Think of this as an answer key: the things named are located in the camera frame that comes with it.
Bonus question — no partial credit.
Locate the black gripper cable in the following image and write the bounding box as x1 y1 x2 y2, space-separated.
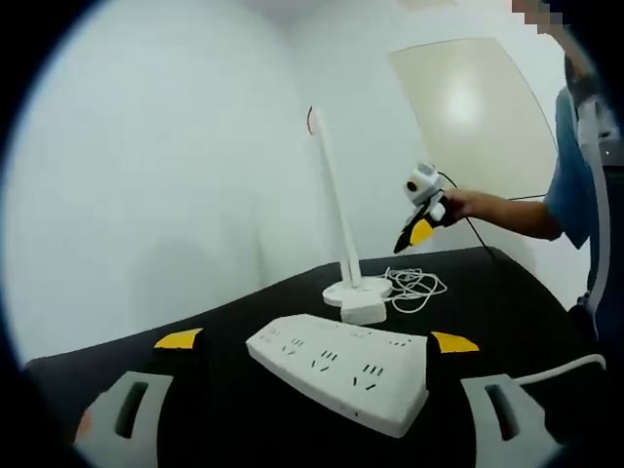
437 172 550 257

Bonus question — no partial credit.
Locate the white desk lamp cable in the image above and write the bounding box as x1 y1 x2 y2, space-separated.
382 266 449 315

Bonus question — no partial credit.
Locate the white desk lamp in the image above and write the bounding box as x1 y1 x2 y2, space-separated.
305 105 394 307

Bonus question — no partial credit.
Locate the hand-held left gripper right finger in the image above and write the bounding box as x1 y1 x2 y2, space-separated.
423 331 572 468

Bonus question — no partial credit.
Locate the white power strip cable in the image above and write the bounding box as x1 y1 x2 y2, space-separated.
515 353 607 387

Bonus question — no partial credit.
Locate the white power strip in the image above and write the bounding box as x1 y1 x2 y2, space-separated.
245 313 431 439

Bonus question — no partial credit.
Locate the white desk lamp plug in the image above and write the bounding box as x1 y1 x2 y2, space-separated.
339 301 388 327

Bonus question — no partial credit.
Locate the person's right hand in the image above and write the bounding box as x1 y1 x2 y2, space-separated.
445 188 484 219

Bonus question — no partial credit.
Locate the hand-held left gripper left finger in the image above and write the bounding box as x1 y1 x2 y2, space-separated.
72 327 212 468

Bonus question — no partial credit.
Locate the beige door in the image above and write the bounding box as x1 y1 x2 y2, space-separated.
387 37 558 201

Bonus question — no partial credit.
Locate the person's blue shirt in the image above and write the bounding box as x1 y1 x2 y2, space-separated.
544 86 602 251

